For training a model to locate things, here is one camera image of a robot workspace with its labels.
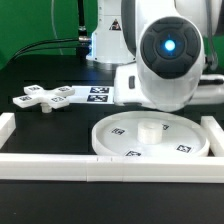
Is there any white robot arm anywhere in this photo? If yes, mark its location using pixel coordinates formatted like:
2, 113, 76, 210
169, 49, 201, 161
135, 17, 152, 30
87, 0, 224, 112

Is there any black vertical cable connector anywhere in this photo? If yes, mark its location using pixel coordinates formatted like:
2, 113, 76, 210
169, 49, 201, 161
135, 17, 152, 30
77, 0, 88, 58

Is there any thin white cable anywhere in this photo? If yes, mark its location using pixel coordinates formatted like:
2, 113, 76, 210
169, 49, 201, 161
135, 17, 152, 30
50, 0, 64, 56

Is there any white round table top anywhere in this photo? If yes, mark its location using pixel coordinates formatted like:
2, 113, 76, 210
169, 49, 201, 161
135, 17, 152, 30
92, 111, 210, 158

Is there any white marker sheet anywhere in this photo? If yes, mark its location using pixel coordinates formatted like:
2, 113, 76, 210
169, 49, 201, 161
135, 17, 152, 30
68, 86, 114, 104

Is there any white front fence bar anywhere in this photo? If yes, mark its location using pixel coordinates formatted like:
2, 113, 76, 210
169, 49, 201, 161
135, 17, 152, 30
0, 153, 224, 183

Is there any white fence bar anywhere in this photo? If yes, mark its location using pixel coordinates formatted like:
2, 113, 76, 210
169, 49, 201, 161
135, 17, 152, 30
201, 116, 224, 157
0, 113, 16, 149
0, 153, 224, 183

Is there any white cross-shaped table base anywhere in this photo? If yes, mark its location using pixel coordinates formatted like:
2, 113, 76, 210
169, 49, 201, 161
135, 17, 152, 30
13, 85, 75, 113

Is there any white right fence bar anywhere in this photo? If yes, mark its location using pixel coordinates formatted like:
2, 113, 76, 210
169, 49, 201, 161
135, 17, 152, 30
201, 116, 224, 157

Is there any white left fence bar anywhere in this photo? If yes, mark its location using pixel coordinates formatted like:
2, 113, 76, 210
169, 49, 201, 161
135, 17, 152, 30
0, 113, 16, 149

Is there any black cable bundle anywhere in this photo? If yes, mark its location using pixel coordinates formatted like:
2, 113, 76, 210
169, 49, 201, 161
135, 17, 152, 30
11, 37, 93, 63

